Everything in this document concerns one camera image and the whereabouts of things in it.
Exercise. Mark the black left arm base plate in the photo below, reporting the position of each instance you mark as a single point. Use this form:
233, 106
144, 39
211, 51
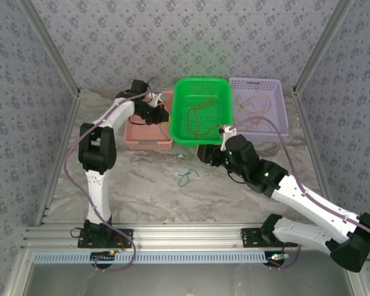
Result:
123, 237

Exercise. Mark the green plastic basket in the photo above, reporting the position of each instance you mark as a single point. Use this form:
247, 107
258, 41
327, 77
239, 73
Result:
180, 123

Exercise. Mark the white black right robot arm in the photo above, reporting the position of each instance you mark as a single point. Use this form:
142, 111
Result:
308, 206

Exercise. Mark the purple plastic basket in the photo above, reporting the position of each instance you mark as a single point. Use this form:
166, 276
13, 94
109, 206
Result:
277, 105

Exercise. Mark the grey steel panel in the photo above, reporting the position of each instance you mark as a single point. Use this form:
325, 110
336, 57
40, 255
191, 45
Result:
188, 280

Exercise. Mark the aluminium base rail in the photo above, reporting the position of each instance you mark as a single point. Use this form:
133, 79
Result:
188, 235

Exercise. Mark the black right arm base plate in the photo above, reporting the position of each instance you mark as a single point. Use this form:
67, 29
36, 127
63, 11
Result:
251, 237

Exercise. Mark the pink plastic basket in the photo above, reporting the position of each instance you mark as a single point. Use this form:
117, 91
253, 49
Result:
142, 135

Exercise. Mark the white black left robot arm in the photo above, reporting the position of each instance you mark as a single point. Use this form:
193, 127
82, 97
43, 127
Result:
97, 197

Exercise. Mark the small black electronics board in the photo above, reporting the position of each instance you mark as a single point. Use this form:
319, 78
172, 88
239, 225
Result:
103, 256
277, 258

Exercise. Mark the aluminium frame post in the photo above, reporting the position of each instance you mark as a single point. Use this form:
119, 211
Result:
49, 46
323, 46

